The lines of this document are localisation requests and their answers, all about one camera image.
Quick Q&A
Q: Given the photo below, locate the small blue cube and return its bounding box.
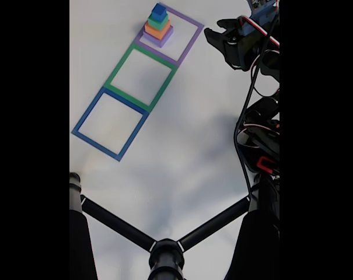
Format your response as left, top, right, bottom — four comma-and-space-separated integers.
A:
151, 2, 168, 23

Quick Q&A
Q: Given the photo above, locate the purple square frame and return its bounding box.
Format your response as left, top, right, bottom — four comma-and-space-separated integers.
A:
134, 2, 205, 67

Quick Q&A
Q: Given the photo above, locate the gripper camera circuit board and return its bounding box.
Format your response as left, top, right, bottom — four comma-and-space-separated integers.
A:
246, 0, 280, 36

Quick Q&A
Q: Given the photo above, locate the purple foam block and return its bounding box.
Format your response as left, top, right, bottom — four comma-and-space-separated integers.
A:
142, 25, 174, 48

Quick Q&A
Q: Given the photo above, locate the blue square frame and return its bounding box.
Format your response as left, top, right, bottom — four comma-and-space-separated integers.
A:
71, 86, 149, 162

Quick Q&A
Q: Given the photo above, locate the red white servo cable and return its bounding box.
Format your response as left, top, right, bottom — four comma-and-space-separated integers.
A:
240, 16, 280, 47

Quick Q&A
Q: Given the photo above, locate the red clamp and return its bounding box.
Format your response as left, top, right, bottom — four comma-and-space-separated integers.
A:
257, 156, 278, 173

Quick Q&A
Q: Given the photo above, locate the green foam block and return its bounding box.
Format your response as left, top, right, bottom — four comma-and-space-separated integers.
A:
148, 13, 169, 31

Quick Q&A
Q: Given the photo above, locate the green square frame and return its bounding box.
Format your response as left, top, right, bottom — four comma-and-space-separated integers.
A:
102, 43, 177, 113

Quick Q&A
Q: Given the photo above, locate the orange foam block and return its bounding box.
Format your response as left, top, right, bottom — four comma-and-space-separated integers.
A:
144, 20, 171, 40

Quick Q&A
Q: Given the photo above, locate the black camera tripod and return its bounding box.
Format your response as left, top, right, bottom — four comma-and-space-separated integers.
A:
69, 171, 280, 280

